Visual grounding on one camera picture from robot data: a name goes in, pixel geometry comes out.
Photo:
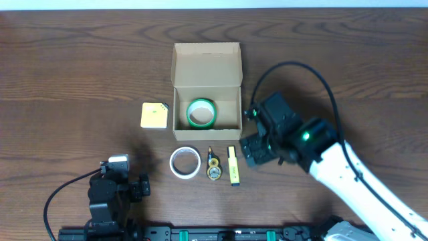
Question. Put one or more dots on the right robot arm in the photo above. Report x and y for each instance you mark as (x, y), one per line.
(315, 146)

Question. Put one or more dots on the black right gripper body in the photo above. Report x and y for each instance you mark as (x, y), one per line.
(263, 148)

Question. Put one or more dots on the brown cardboard box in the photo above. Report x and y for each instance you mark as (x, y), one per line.
(212, 71)

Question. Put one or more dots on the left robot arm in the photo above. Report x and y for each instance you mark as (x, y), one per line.
(111, 194)

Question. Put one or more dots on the yellow highlighter pen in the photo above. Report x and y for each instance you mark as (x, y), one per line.
(233, 166)

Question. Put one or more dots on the white tape roll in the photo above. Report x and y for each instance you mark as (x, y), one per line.
(179, 151)

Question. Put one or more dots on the yellow sticky note pad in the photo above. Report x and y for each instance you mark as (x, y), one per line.
(154, 115)

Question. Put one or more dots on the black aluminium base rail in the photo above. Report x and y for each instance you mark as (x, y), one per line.
(164, 233)

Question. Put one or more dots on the black yellow correction tape dispenser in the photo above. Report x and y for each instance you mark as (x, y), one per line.
(214, 169)

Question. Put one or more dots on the green tape roll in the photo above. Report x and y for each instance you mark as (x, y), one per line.
(201, 114)

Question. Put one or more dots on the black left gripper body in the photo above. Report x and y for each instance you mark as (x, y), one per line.
(138, 190)

